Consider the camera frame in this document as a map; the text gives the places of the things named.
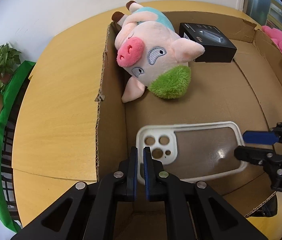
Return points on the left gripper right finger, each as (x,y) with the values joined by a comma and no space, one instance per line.
(193,210)

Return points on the potted green plant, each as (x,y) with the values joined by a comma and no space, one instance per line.
(9,61)

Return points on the brown cardboard box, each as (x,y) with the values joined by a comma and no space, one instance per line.
(246,91)

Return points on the white clear phone case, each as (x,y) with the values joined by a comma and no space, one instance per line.
(192,151)

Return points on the black 65W charger box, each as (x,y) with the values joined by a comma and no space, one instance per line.
(218,48)

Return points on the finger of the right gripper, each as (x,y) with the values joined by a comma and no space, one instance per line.
(258,137)
(255,155)

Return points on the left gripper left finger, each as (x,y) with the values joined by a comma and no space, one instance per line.
(87,211)

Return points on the black sunglasses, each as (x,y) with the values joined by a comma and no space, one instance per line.
(269,209)

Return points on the pink pig plush toy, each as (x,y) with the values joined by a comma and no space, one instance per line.
(154,55)

